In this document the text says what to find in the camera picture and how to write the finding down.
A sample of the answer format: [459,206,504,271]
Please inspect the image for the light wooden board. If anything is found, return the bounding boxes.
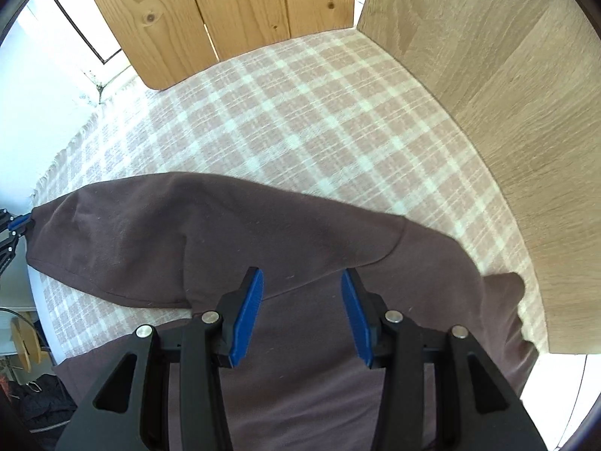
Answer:
[357,0,601,355]

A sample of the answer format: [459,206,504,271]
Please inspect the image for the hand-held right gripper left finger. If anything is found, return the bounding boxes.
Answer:
[55,266,264,451]

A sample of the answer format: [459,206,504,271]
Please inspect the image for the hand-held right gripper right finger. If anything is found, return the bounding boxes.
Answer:
[340,268,549,451]

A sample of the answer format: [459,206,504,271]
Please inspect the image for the round wooden stand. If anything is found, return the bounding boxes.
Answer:
[9,317,50,372]

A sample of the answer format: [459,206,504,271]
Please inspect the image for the brown sweater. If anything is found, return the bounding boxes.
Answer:
[26,171,541,451]

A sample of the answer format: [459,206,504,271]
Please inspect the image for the pine slatted board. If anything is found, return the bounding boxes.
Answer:
[77,0,356,91]

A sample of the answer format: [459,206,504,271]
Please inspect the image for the pink plaid blanket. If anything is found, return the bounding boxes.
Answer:
[30,28,550,362]

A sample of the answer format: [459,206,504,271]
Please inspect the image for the black jacket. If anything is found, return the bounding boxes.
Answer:
[7,373,78,435]

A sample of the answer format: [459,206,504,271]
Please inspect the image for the white window frame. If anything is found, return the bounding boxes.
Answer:
[0,0,142,104]

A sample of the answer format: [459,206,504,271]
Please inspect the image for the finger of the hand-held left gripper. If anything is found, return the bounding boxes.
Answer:
[7,213,33,238]

